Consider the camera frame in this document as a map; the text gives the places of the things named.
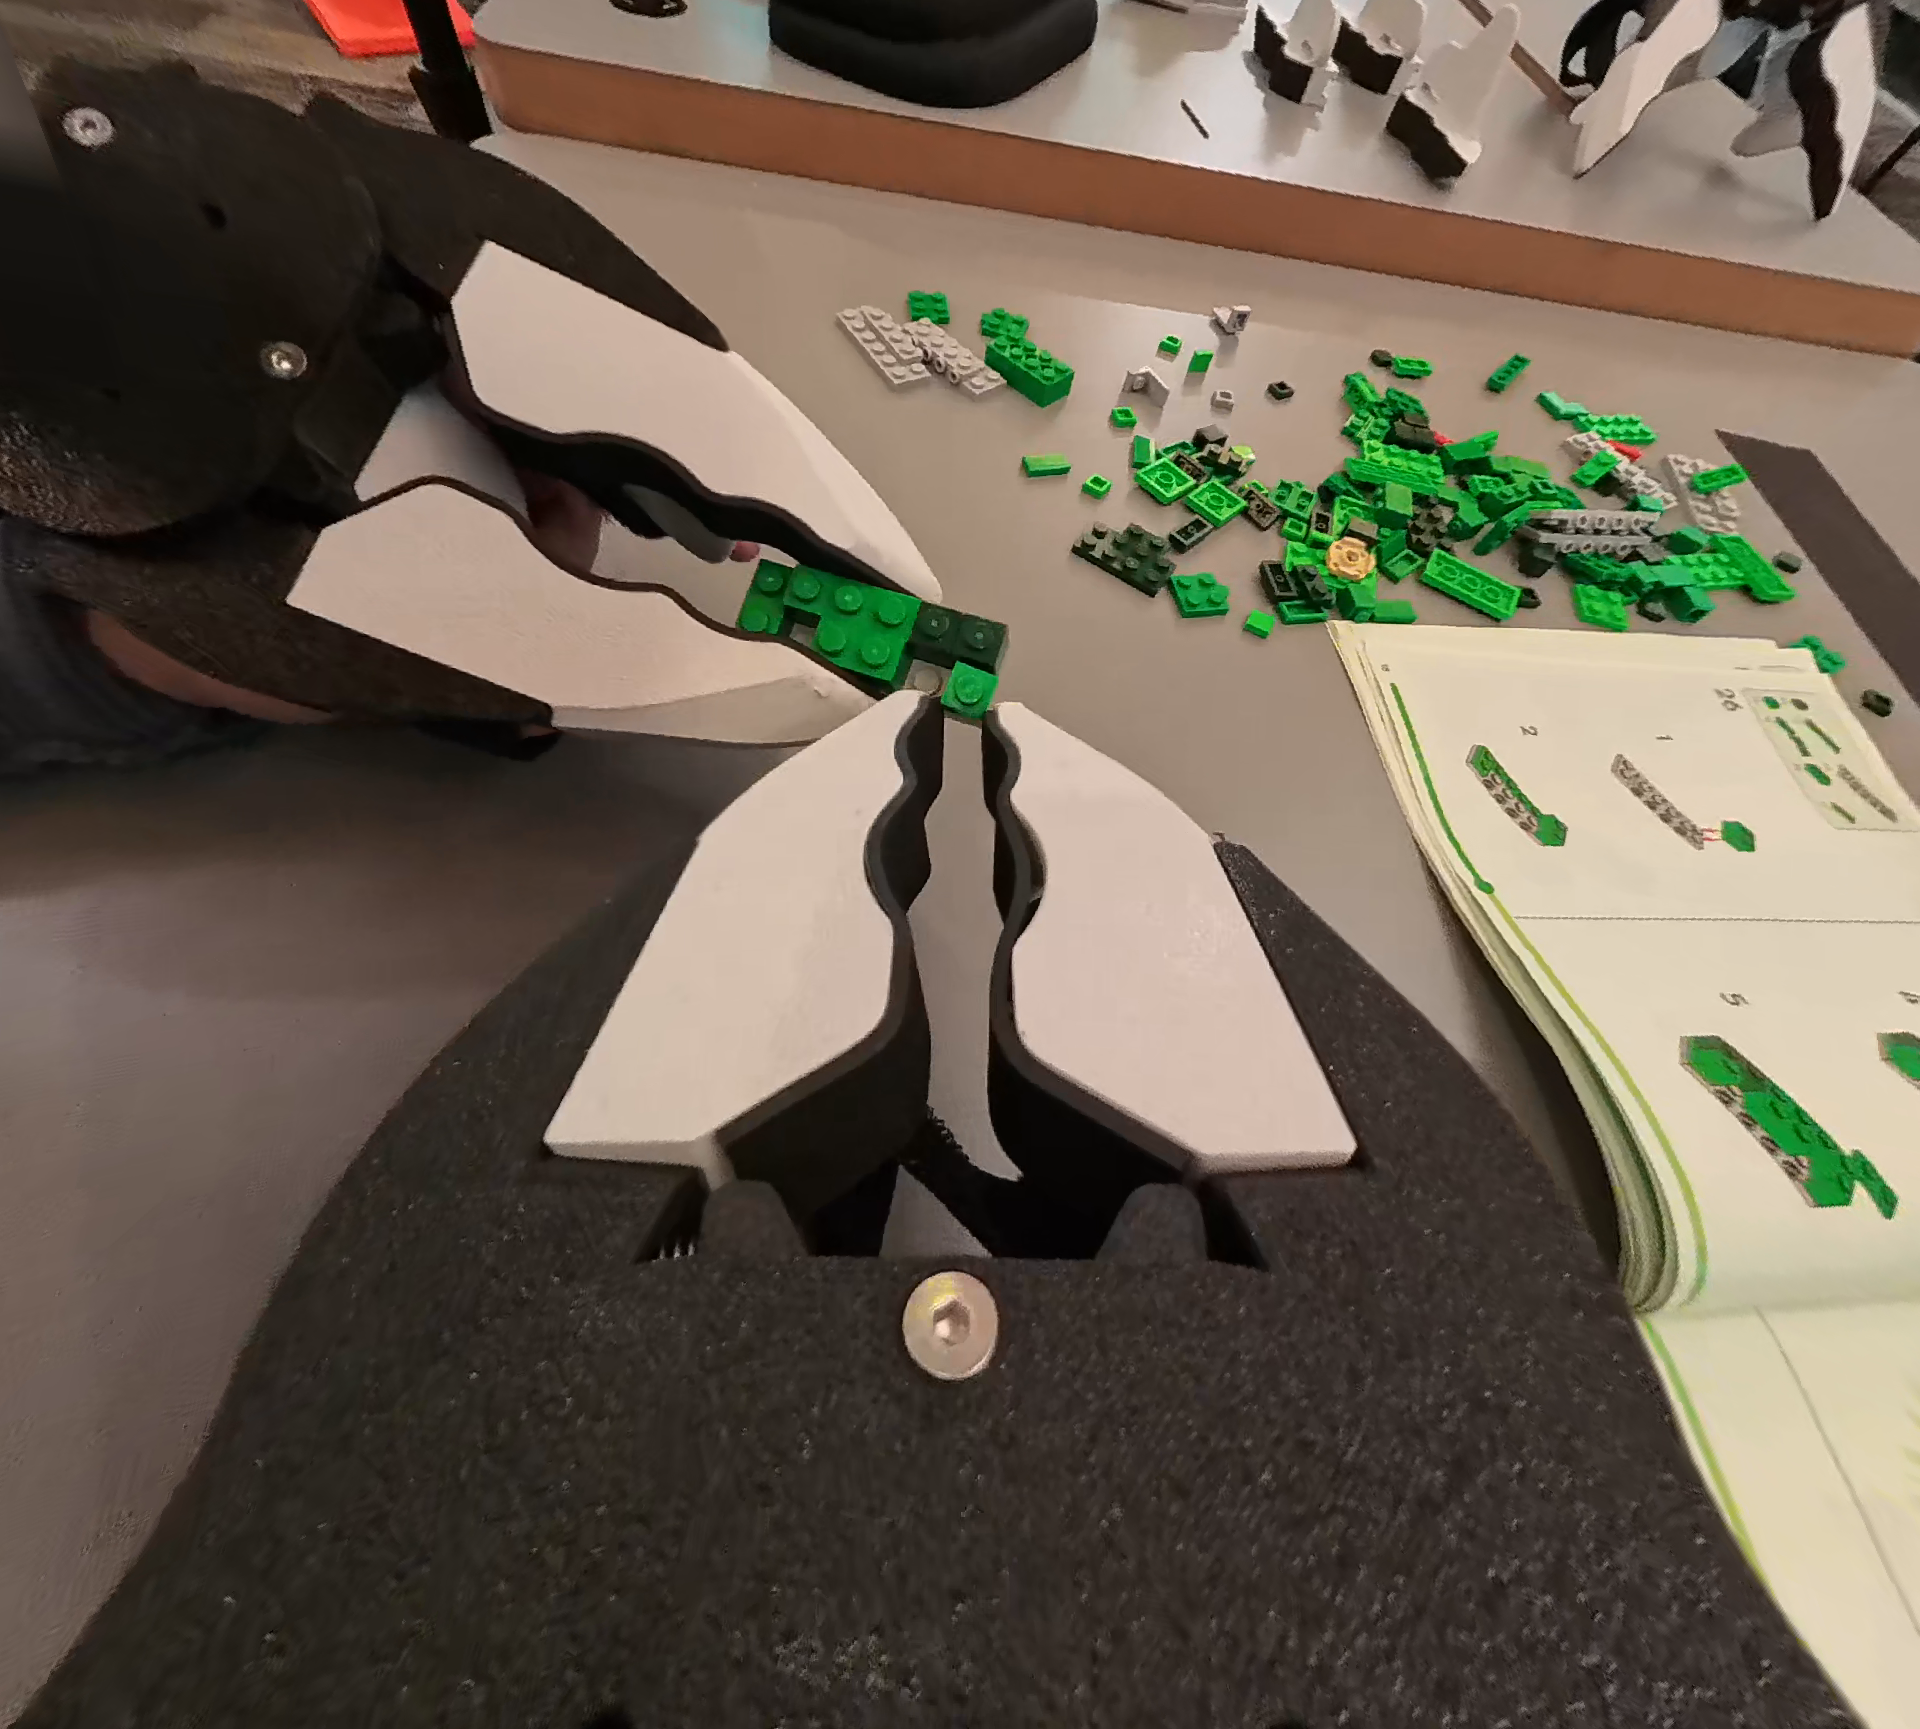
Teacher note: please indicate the pile of loose green bricks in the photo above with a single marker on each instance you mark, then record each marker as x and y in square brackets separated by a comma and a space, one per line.
[1424, 514]

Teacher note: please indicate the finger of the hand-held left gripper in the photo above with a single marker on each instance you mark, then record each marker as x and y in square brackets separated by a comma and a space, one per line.
[644, 394]
[481, 604]

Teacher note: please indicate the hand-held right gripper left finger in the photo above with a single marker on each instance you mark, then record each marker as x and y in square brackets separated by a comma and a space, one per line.
[734, 949]

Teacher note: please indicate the brick instruction booklet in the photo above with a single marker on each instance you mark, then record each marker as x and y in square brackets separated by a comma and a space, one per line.
[1651, 889]

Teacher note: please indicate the person's left hand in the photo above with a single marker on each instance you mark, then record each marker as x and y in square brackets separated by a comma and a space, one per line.
[566, 520]

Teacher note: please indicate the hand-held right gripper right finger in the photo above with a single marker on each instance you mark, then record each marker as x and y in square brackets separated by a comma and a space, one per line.
[1163, 979]

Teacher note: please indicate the person's left forearm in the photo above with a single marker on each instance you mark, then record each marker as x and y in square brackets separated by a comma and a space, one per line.
[91, 696]

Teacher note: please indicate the green and grey brick assembly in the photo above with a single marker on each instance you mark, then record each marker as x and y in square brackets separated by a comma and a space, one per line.
[840, 616]

